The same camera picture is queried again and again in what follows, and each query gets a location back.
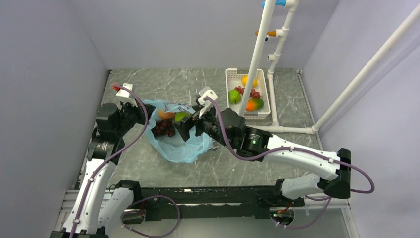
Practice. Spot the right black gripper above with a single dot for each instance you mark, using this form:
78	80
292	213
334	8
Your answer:
187	123

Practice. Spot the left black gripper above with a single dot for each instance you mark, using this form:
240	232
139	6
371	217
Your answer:
138	109

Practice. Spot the green fake apple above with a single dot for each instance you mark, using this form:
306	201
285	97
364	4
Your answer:
180	115

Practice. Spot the orange red fake peach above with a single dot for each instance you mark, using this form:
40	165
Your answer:
166	115

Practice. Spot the dark fake fruit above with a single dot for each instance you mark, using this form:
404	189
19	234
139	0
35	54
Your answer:
163	128

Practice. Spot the light blue cartoon plastic bag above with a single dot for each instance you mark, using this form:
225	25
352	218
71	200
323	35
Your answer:
174	148

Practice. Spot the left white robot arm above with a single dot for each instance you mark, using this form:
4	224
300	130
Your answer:
89	217

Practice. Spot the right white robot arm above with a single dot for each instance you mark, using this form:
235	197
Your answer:
329	172

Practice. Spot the green fake fruit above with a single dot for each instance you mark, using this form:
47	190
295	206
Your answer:
234	96

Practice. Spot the orange green fake mango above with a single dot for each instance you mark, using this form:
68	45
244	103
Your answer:
254	104

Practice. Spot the red fake grapes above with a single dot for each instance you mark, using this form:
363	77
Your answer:
253	93

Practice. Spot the silver open-end wrench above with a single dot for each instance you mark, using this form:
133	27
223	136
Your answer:
214	145

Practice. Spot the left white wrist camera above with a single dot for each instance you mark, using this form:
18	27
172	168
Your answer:
124	96

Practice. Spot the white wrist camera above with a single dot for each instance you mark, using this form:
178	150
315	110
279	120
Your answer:
124	96
204	101

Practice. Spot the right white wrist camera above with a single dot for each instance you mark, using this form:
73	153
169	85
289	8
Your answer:
204	101

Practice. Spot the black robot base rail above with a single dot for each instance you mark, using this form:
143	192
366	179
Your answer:
259	202

